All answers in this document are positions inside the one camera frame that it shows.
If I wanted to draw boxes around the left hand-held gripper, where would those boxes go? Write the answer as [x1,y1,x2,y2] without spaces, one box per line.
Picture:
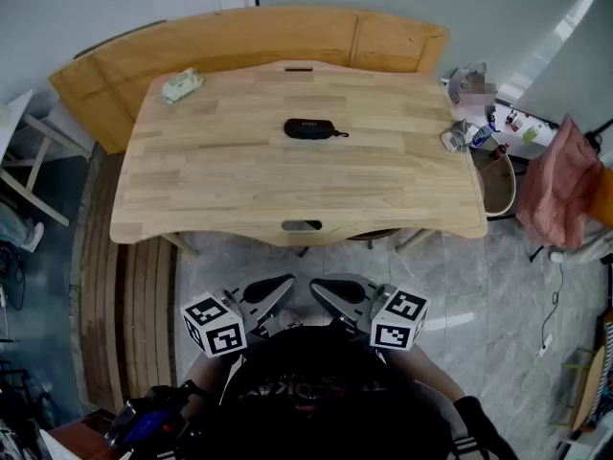
[180,273,298,357]

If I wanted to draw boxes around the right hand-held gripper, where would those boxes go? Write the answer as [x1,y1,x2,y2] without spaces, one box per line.
[308,275,431,353]

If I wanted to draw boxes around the black zippered pouch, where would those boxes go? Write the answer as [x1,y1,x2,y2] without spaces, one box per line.
[283,118,350,141]

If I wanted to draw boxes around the person's right forearm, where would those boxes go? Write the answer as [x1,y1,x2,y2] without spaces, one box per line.
[382,342,465,404]

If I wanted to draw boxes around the person's left forearm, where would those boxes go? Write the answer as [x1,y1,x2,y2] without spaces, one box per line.
[184,352,231,395]

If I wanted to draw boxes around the person's black shirt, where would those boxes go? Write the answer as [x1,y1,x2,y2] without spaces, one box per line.
[191,326,521,460]

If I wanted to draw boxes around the brown wooden slat boards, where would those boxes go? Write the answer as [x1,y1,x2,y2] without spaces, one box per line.
[71,146,178,411]

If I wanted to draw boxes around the grey white packet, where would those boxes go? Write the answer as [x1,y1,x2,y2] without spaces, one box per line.
[440,119,473,152]

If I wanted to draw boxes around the blue label bottle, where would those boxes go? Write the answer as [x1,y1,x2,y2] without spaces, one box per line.
[471,125,497,149]

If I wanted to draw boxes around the brown cabinet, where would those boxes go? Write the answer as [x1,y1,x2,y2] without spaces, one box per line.
[47,409,116,460]

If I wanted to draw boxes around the pink cloth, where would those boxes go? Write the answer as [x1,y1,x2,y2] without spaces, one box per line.
[515,115,607,251]

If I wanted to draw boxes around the white plastic bag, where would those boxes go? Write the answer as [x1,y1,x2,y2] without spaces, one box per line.
[443,62,499,109]

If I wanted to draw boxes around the white side table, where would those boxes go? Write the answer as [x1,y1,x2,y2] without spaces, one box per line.
[454,98,561,162]

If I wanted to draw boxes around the large brown cardboard sheet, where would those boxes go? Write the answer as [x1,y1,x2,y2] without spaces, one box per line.
[47,6,451,155]

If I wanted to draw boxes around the orange cushion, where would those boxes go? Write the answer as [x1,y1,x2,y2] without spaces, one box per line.
[586,165,613,232]

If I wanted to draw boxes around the white table at left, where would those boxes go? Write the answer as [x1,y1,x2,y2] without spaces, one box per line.
[0,88,92,227]

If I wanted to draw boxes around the light wooden frame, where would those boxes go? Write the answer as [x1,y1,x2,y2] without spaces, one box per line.
[550,345,607,443]

